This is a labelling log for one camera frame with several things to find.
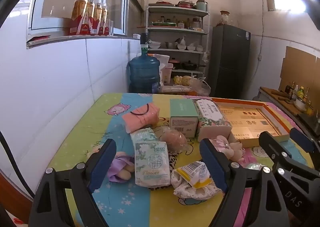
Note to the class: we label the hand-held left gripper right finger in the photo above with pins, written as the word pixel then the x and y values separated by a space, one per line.
pixel 212 164

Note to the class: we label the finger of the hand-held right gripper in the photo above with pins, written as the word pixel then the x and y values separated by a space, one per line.
pixel 271 143
pixel 302 139

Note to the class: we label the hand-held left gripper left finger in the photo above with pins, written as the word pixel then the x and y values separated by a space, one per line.
pixel 102 164

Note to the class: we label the yellow white barcode packet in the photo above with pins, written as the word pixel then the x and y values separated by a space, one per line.
pixel 195 172

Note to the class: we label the pink plush rabbit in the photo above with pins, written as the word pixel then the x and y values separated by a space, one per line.
pixel 235 149

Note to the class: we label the orange rimmed shallow box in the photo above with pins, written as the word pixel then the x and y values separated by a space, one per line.
pixel 250 122

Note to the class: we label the white floral scrunchie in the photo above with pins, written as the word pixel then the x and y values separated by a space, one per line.
pixel 190 192

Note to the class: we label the leopard print scrunchie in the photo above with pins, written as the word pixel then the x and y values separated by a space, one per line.
pixel 173 160

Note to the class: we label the bagged pink sponge puff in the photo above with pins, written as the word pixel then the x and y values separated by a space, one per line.
pixel 173 139

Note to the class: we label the white floral tissue pack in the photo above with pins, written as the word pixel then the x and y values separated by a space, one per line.
pixel 143 135
pixel 151 164

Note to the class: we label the packaged pink towel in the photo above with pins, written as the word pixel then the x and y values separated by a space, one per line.
pixel 140 119

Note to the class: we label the purple plush doll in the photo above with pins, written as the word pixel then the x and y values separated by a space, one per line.
pixel 120 167

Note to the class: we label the grey kitchen counter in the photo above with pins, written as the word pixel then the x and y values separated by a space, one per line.
pixel 310 122

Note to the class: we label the white enamel bowl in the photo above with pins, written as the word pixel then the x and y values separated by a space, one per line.
pixel 301 104

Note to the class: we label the cleaver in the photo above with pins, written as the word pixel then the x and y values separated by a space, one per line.
pixel 285 99

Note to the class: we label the group of condiment bottles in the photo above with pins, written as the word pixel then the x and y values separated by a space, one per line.
pixel 301 93

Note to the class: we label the wooden cutting board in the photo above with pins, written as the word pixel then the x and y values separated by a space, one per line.
pixel 272 95

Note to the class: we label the floral tissue box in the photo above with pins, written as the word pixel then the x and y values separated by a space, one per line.
pixel 212 114

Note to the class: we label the mint green carton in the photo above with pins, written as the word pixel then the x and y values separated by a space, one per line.
pixel 183 109

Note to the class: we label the clear plastic bag of food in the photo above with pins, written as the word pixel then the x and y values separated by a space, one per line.
pixel 197 86

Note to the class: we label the packet of dry noodles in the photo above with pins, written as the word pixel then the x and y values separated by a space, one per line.
pixel 175 89

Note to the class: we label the grey refrigerator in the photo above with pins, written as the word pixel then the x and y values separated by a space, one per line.
pixel 228 61

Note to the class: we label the black wok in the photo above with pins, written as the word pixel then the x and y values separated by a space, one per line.
pixel 191 66

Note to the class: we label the pink plastic bin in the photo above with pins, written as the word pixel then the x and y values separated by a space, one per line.
pixel 166 74

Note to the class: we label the blue water jug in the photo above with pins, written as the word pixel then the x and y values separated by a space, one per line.
pixel 143 71

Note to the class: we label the black pot with red lid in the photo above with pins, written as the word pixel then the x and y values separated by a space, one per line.
pixel 174 63

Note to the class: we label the white sack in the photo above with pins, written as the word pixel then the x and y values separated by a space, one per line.
pixel 160 59

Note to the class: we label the stack of white bowls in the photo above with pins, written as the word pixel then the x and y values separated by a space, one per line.
pixel 154 45

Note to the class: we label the black water pump dispenser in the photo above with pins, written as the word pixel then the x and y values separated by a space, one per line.
pixel 143 39

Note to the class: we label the glass jar with red lid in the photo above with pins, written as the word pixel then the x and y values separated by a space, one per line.
pixel 223 19

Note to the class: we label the clear drinking glass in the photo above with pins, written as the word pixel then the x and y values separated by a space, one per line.
pixel 111 28

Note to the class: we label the row of shelf jars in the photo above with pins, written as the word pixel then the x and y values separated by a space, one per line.
pixel 190 23

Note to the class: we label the red label tea bottle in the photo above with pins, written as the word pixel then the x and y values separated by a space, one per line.
pixel 80 16
pixel 105 20
pixel 91 16
pixel 98 19

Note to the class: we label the green shelf tray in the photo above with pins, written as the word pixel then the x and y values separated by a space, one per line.
pixel 163 24

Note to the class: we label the mint green canister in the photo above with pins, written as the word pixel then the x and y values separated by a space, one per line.
pixel 201 5

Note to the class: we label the white metal shelf rack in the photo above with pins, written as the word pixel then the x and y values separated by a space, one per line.
pixel 175 9

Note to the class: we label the stack of red pans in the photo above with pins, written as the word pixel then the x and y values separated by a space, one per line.
pixel 185 4

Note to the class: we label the red round tray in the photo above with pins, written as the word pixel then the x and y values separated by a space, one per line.
pixel 165 3

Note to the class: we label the cardboard wall sheets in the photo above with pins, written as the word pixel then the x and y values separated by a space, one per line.
pixel 300 66

